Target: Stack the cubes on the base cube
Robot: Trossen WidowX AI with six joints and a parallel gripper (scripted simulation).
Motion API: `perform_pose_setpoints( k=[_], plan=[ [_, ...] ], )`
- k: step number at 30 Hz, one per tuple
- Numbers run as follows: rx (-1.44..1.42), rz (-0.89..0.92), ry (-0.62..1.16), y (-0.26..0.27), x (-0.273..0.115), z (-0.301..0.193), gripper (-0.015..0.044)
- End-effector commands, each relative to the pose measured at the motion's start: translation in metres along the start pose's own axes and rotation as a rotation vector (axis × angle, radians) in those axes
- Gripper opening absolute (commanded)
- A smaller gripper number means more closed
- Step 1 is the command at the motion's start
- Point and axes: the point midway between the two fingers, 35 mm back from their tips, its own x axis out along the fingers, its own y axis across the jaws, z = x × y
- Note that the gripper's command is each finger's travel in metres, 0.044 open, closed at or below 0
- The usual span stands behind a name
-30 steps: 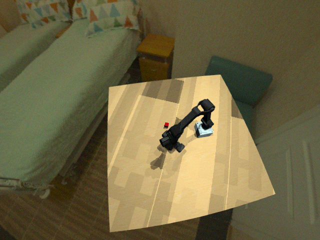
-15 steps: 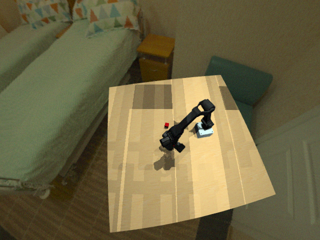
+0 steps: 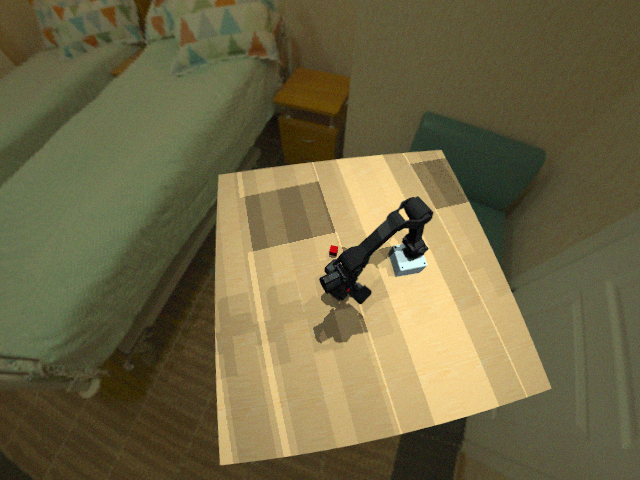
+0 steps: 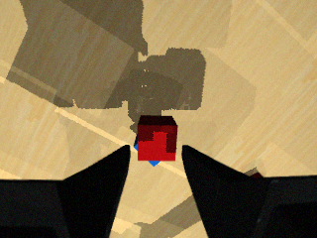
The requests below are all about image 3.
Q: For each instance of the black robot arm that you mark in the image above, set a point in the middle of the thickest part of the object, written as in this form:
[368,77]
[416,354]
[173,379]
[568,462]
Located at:
[356,258]

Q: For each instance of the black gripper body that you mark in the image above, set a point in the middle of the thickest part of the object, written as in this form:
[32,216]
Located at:
[361,292]

